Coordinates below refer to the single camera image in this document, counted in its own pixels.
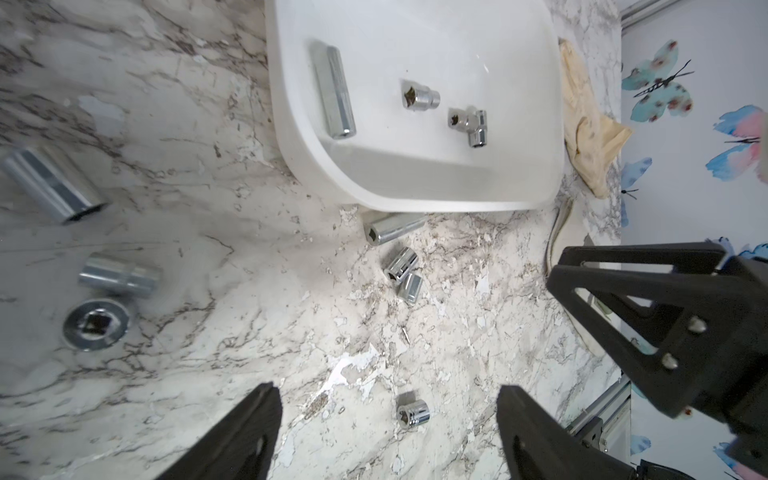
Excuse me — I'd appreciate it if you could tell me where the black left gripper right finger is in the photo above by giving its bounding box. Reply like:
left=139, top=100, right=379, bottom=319
left=496, top=385, right=634, bottom=480

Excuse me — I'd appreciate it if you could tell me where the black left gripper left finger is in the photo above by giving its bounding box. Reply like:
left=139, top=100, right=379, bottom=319
left=160, top=382, right=282, bottom=480

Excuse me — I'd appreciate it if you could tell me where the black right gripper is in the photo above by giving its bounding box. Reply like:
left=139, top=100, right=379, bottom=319
left=546, top=242, right=767, bottom=474

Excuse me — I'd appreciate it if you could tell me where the lone chrome socket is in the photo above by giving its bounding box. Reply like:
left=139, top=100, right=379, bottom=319
left=397, top=400, right=431, bottom=428

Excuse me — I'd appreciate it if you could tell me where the short chrome socket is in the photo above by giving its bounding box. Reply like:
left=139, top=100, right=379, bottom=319
left=467, top=110, right=488, bottom=148

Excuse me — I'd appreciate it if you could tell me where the chrome socket with knurled band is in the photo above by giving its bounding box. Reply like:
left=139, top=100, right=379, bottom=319
left=448, top=108, right=476, bottom=133

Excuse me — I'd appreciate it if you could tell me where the long chrome hex socket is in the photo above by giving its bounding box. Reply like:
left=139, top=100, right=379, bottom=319
left=310, top=41, right=357, bottom=140

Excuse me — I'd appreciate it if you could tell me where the upright chrome socket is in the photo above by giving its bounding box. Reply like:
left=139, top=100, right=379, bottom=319
left=62, top=297, right=135, bottom=352

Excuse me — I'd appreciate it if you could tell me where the small chrome socket beside pair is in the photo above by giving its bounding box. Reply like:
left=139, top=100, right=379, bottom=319
left=398, top=273, right=423, bottom=304

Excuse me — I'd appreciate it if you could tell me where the small chrome socket pair left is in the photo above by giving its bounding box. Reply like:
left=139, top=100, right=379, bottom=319
left=384, top=247, right=418, bottom=285

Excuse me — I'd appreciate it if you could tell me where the stepped chrome socket left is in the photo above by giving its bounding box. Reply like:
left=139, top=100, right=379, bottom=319
left=78, top=253, right=162, bottom=298

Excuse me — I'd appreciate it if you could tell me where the medium long chrome socket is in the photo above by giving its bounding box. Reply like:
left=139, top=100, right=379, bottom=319
left=364, top=213, right=428, bottom=246

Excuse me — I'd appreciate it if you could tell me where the large chrome socket far left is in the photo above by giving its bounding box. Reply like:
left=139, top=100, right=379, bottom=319
left=1, top=144, right=109, bottom=224

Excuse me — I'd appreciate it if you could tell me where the white plastic storage box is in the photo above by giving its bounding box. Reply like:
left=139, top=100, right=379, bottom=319
left=265, top=1, right=565, bottom=212

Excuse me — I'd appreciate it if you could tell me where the beige work glove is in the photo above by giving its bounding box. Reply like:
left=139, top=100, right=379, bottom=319
left=544, top=38, right=634, bottom=277

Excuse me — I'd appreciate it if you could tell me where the aluminium front rail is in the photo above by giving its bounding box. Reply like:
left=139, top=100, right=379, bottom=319
left=567, top=375, right=631, bottom=464

